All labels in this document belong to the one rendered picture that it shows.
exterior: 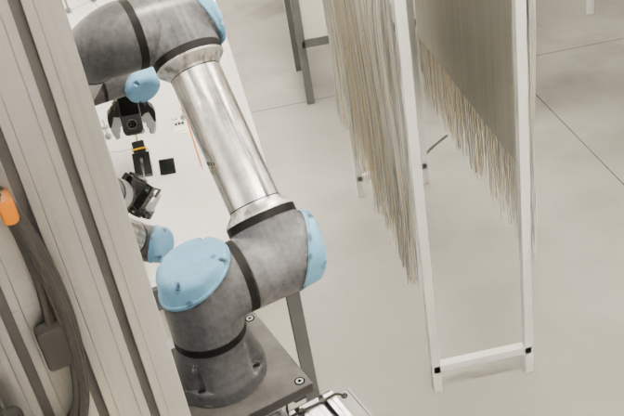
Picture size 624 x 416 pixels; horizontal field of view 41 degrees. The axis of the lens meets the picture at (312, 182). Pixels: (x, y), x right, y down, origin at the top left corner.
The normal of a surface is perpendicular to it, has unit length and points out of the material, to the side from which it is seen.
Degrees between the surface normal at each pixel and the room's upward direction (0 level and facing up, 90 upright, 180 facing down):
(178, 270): 7
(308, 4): 90
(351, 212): 0
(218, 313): 90
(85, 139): 90
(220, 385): 73
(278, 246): 49
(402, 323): 0
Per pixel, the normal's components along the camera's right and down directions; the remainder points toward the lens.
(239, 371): 0.55, 0.04
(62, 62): 0.47, 0.38
